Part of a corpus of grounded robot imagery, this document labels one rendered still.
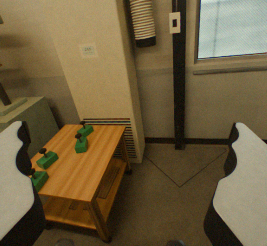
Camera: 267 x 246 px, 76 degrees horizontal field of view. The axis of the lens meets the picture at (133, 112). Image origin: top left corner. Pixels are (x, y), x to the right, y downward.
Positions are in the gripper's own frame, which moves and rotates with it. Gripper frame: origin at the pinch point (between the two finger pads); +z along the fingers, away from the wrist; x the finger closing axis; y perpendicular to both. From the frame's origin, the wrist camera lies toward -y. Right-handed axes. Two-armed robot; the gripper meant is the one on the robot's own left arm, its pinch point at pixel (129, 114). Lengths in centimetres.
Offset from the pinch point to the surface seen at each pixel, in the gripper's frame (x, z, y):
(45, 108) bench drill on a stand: -91, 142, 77
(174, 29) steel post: 28, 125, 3
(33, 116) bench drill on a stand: -94, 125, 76
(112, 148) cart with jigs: -15, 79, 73
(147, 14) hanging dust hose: 8, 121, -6
